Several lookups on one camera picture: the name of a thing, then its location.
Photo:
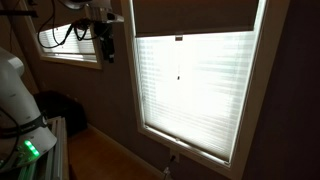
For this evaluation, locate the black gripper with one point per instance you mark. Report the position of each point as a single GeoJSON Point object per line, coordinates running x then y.
{"type": "Point", "coordinates": [106, 41]}

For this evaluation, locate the dark roller blind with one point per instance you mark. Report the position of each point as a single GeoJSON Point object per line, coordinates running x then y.
{"type": "Point", "coordinates": [179, 17]}

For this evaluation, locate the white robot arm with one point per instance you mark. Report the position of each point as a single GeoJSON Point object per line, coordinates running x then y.
{"type": "Point", "coordinates": [25, 135]}

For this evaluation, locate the dark bag on floor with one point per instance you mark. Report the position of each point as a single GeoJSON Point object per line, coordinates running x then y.
{"type": "Point", "coordinates": [53, 104]}

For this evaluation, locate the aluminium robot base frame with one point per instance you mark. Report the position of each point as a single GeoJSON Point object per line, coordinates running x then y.
{"type": "Point", "coordinates": [54, 165]}

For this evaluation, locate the white wall outlet with plug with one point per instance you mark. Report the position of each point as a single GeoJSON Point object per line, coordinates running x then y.
{"type": "Point", "coordinates": [174, 157]}

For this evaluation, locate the white window frame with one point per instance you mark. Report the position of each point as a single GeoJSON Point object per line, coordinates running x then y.
{"type": "Point", "coordinates": [201, 94]}

